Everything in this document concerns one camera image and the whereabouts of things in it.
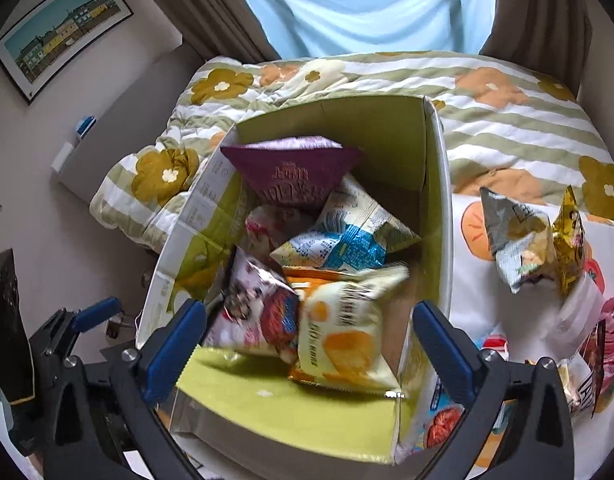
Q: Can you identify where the white red snack bag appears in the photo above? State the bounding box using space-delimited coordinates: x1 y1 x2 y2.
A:
201 246 299 364

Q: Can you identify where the green cardboard snack box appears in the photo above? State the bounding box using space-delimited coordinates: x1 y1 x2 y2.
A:
136 96 452 465

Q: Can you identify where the brown right curtain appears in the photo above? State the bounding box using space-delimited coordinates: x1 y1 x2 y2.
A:
480 0 592 94

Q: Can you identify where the brown left curtain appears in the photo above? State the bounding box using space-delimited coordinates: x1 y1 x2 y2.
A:
154 0 280 64

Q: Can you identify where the blue white snack bag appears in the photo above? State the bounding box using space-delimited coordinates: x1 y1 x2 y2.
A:
270 174 420 270

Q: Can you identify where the light blue window cloth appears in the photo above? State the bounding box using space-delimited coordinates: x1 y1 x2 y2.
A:
245 0 496 60

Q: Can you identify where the yellow orange chips bag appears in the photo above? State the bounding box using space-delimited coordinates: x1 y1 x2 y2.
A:
283 264 409 396

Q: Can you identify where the framed town picture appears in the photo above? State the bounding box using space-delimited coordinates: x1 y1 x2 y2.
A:
0 0 132 103

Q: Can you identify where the gold cocoa pillows bag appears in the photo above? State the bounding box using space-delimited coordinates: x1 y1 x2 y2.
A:
552 185 586 298

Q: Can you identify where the purple snack bag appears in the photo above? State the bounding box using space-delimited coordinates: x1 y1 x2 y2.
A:
221 136 363 208

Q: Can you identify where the grey headboard shelf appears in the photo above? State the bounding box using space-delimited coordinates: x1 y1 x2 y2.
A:
58 42 203 204

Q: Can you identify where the striped floral quilt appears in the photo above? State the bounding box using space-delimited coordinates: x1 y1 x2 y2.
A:
89 51 614 251

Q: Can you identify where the silver potato chips bag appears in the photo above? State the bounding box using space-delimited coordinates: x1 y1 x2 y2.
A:
479 186 556 294

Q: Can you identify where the brown curtain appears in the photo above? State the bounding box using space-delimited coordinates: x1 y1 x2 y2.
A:
480 0 592 94
154 0 280 64

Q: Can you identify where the pink snack bag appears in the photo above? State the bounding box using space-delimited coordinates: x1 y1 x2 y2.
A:
582 296 614 413

